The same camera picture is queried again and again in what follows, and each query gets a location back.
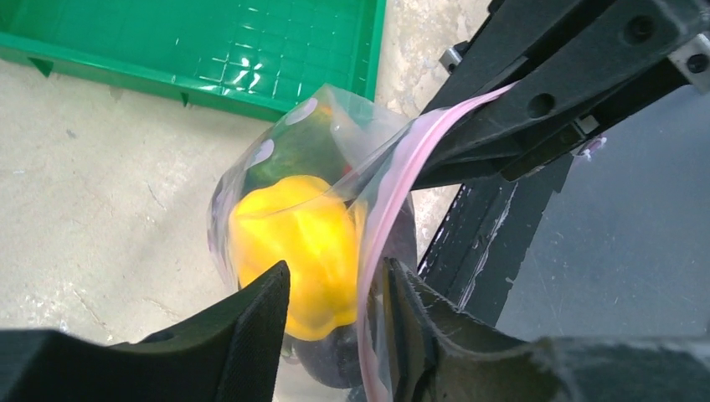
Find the yellow bell pepper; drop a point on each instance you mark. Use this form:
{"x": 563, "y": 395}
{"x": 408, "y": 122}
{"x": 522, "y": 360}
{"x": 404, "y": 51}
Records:
{"x": 297, "y": 220}

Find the clear zip top bag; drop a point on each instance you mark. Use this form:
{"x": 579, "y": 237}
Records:
{"x": 386, "y": 152}

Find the green orange mango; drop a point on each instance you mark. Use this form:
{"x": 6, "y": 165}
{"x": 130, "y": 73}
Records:
{"x": 306, "y": 147}

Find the green plastic tray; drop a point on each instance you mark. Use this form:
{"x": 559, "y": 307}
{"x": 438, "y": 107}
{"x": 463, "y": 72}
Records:
{"x": 255, "y": 58}

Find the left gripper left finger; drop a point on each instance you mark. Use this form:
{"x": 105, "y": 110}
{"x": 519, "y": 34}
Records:
{"x": 227, "y": 352}

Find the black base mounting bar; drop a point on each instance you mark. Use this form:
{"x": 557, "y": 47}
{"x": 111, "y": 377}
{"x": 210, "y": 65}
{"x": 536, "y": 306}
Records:
{"x": 478, "y": 249}

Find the purple eggplant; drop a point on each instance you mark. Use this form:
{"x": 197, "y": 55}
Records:
{"x": 333, "y": 360}

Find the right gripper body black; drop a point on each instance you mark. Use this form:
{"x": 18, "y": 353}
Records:
{"x": 693, "y": 61}

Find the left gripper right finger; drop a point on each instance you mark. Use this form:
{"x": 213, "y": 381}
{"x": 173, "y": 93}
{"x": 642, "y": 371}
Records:
{"x": 440, "y": 353}

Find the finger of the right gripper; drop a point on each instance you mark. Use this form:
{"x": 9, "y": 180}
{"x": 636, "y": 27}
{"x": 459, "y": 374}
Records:
{"x": 515, "y": 38}
{"x": 461, "y": 156}

